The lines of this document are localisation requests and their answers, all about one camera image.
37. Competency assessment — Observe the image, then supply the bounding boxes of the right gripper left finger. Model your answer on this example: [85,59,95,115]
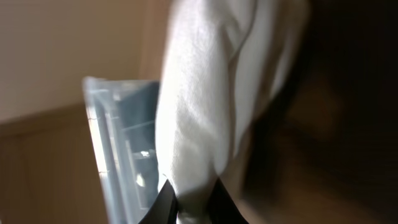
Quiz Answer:
[139,180,178,224]

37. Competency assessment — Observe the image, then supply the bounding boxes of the white printed t-shirt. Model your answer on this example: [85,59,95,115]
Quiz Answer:
[155,0,310,223]

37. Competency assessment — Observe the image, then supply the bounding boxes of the clear plastic storage bin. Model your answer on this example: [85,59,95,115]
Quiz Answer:
[83,77,159,223]

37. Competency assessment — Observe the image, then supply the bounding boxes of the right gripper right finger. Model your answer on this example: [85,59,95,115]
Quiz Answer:
[207,179,248,224]

